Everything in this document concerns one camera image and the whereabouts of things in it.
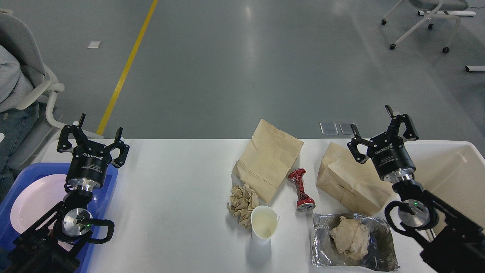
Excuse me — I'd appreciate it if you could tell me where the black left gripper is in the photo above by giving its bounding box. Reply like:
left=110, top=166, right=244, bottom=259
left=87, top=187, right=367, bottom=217
left=56, top=113, right=130, bottom=192

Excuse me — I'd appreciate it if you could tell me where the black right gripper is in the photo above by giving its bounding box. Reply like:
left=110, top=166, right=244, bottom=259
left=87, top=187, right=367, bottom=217
left=347, top=105, right=419, bottom=182

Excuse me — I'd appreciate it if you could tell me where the pink plate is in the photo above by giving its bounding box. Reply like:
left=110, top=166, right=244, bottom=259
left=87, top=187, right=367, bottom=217
left=10, top=174, right=66, bottom=234

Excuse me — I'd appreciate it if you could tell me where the pink mug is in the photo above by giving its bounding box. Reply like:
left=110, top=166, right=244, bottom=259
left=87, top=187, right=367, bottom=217
left=52, top=231, right=75, bottom=251

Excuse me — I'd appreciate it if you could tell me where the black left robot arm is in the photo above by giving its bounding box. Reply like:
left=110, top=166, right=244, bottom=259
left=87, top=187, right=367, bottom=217
left=5, top=114, right=130, bottom=273

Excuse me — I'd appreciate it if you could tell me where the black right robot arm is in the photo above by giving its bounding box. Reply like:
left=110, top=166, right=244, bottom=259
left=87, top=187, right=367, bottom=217
left=347, top=105, right=485, bottom=273

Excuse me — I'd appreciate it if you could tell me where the right floor plate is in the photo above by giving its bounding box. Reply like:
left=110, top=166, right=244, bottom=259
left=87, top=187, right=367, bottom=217
left=338, top=122, right=356, bottom=135

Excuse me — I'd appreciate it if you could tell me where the floor plate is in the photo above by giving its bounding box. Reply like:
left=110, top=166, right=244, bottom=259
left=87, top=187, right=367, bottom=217
left=320, top=122, right=339, bottom=135
left=338, top=122, right=356, bottom=135

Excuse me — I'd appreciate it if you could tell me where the brown paper bag right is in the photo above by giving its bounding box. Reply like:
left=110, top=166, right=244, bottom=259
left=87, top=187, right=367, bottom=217
left=316, top=142, right=396, bottom=216

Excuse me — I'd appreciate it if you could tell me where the left floor plate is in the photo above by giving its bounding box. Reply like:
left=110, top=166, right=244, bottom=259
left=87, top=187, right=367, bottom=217
left=320, top=122, right=339, bottom=135

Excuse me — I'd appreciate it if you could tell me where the seated person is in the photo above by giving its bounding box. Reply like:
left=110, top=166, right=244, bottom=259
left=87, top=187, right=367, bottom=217
left=0, top=46, right=39, bottom=200

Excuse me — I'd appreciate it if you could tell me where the white plastic bin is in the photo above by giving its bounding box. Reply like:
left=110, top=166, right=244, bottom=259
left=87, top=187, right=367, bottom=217
left=405, top=140, right=485, bottom=227

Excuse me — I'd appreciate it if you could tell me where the blue plastic tray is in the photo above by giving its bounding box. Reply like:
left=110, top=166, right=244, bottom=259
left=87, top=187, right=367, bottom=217
left=0, top=163, right=118, bottom=273

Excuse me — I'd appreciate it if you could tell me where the crushed red can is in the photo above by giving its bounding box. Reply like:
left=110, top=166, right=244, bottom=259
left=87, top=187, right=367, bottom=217
left=287, top=168, right=316, bottom=212

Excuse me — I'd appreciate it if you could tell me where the crumpled brown paper wad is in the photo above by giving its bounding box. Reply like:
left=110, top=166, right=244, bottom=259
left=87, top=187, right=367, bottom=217
left=330, top=216, right=370, bottom=260

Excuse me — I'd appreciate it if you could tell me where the white floor tag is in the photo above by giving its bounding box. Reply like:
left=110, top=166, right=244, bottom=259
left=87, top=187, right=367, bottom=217
left=87, top=41, right=102, bottom=49

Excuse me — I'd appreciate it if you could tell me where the silver foil wrapper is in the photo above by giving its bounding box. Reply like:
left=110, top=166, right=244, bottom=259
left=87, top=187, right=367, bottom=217
left=311, top=213, right=399, bottom=272

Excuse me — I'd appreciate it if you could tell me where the white bar on floor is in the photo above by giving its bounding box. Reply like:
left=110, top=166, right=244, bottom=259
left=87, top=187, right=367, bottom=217
left=465, top=65, right=485, bottom=73

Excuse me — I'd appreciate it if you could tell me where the large brown paper bag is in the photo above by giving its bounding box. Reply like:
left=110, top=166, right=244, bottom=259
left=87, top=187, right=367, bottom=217
left=232, top=119, right=304, bottom=203

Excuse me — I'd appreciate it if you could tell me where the white bar far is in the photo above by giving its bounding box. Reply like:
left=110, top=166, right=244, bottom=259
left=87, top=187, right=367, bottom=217
left=418, top=10, right=477, bottom=17

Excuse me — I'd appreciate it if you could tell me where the grey office chair left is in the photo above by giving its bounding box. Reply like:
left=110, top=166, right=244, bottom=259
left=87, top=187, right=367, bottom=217
left=1, top=13, right=103, bottom=170

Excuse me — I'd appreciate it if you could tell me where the white paper cup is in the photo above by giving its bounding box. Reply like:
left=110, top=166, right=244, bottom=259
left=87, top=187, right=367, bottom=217
left=250, top=205, right=280, bottom=245

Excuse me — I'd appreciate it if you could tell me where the white rolling chair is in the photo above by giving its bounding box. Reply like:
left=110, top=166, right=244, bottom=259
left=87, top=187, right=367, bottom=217
left=389, top=0, right=469, bottom=53

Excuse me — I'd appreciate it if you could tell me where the crumpled brown napkin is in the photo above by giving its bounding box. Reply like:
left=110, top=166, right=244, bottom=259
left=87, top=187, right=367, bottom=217
left=227, top=184, right=260, bottom=229

